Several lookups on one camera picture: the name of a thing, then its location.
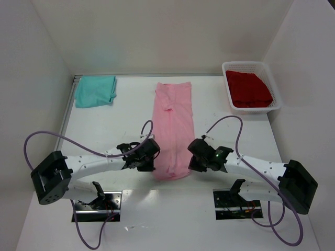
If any pink t shirt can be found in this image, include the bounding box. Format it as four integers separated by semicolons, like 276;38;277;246
152;82;195;180

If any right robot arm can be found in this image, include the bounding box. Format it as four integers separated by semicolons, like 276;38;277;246
188;139;318;215

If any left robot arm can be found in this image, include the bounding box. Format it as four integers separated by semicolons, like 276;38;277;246
31;139;160;209

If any red t shirt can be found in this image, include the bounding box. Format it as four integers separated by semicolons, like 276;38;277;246
226;71;273;108

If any teal folded t shirt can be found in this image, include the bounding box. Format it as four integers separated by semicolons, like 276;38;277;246
74;76;117;108

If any white plastic basket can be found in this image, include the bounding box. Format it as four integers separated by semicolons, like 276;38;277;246
222;61;282;115

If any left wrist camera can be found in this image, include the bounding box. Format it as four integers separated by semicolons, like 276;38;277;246
140;133;155;141

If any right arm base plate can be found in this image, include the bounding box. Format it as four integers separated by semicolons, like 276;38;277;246
213;189;263;220

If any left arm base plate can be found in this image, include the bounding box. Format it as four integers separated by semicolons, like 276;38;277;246
74;191;122;223

